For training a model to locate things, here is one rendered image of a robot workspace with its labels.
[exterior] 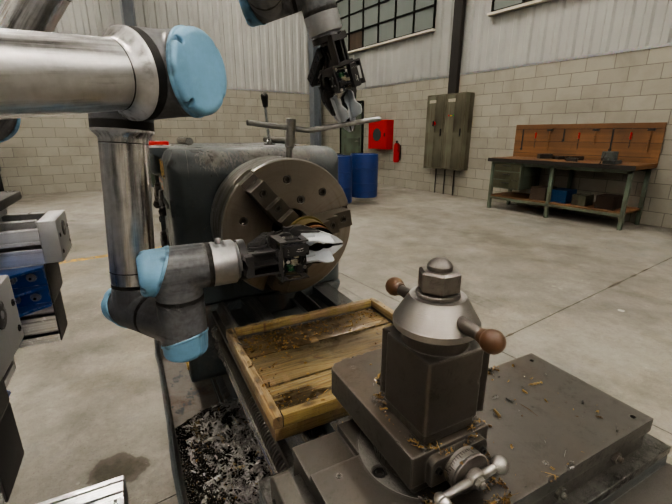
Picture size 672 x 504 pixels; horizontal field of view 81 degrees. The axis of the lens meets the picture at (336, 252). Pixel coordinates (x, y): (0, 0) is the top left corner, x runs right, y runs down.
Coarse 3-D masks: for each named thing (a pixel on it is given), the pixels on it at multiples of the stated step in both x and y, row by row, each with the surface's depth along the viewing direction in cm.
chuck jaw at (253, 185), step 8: (248, 176) 84; (240, 184) 83; (248, 184) 83; (256, 184) 81; (264, 184) 80; (248, 192) 81; (256, 192) 80; (264, 192) 81; (272, 192) 82; (256, 200) 81; (264, 200) 81; (272, 200) 82; (280, 200) 81; (264, 208) 82; (272, 208) 80; (280, 208) 81; (288, 208) 82; (272, 216) 82; (280, 216) 82; (288, 216) 80; (296, 216) 81; (280, 224) 82; (288, 224) 81
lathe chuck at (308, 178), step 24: (240, 168) 90; (264, 168) 84; (288, 168) 86; (312, 168) 89; (240, 192) 82; (288, 192) 87; (312, 192) 90; (336, 192) 93; (216, 216) 87; (240, 216) 84; (264, 216) 86; (312, 264) 95; (288, 288) 94
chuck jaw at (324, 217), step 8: (336, 208) 94; (344, 208) 93; (320, 216) 89; (328, 216) 88; (336, 216) 88; (344, 216) 91; (328, 224) 85; (336, 224) 88; (344, 224) 92; (336, 232) 89
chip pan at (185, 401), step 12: (168, 360) 136; (168, 372) 129; (180, 372) 129; (168, 384) 123; (180, 384) 123; (192, 384) 123; (204, 384) 123; (216, 384) 123; (180, 396) 117; (192, 396) 117; (204, 396) 117; (180, 408) 112; (192, 408) 112; (204, 408) 112; (180, 420) 107
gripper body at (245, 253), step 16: (240, 240) 67; (272, 240) 69; (288, 240) 68; (304, 240) 67; (240, 256) 65; (256, 256) 67; (272, 256) 68; (288, 256) 67; (304, 256) 69; (256, 272) 66; (272, 272) 66; (288, 272) 69; (304, 272) 71
